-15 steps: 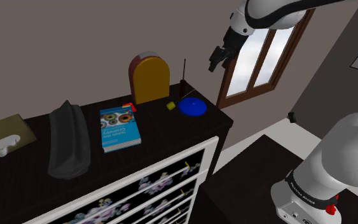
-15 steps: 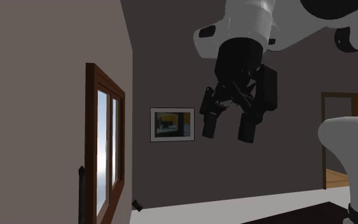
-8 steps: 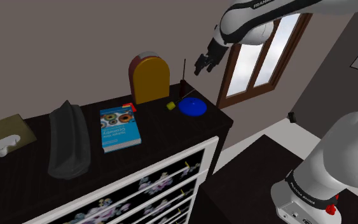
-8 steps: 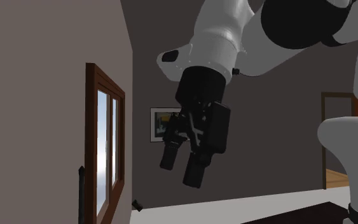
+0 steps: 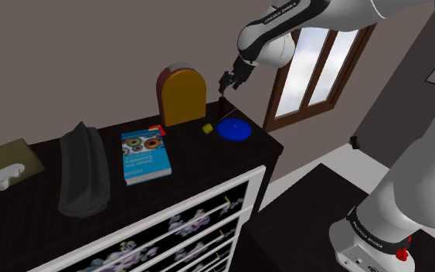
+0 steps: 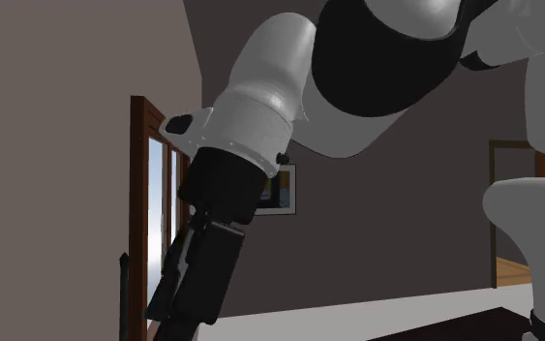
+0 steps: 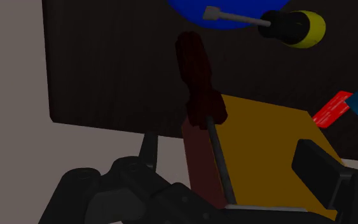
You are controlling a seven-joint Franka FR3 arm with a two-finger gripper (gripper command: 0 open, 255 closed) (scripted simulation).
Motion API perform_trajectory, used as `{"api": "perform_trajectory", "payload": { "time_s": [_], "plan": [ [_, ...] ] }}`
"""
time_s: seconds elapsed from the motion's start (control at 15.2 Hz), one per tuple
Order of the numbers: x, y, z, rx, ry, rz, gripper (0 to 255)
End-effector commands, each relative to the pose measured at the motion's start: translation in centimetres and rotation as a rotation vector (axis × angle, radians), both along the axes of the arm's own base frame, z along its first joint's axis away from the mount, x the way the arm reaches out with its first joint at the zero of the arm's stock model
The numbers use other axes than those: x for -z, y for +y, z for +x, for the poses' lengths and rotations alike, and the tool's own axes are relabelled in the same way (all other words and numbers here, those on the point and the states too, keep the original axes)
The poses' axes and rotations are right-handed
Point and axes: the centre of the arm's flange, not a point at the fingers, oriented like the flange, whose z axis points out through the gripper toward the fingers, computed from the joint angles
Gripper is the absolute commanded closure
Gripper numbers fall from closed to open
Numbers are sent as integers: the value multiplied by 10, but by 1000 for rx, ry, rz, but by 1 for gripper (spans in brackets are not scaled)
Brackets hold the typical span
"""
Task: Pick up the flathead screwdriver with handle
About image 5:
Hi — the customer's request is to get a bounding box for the thin dark stick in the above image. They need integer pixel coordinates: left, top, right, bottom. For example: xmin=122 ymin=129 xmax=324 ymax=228
xmin=211 ymin=108 xmax=238 ymax=128

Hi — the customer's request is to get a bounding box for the dark grey folded cloth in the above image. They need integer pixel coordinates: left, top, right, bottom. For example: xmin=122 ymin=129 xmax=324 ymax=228
xmin=57 ymin=121 xmax=111 ymax=219

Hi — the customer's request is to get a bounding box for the dark robot stand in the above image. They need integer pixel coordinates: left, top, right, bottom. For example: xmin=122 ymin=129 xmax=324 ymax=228
xmin=236 ymin=162 xmax=435 ymax=272

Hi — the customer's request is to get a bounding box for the dark red slim bottle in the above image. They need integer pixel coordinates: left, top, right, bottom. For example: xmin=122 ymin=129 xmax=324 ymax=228
xmin=218 ymin=96 xmax=228 ymax=120

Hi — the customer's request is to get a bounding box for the dark chest with floral drawers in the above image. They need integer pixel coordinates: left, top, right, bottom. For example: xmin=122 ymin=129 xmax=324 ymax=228
xmin=0 ymin=99 xmax=284 ymax=272

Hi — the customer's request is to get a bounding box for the olive tissue box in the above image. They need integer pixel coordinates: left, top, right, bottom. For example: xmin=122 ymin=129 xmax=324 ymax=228
xmin=0 ymin=138 xmax=46 ymax=202

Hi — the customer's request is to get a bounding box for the brown framed window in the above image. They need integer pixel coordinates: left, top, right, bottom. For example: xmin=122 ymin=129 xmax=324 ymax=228
xmin=262 ymin=23 xmax=378 ymax=133

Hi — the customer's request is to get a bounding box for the yellow and maroon arched box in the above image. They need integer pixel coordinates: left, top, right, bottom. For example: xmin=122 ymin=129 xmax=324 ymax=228
xmin=155 ymin=62 xmax=208 ymax=128

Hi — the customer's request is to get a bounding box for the blue book with circles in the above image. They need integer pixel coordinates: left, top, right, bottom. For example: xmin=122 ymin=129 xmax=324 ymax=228
xmin=121 ymin=127 xmax=173 ymax=187

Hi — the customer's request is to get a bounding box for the blue plate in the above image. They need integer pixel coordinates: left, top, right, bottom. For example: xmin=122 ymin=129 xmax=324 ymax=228
xmin=216 ymin=117 xmax=253 ymax=142

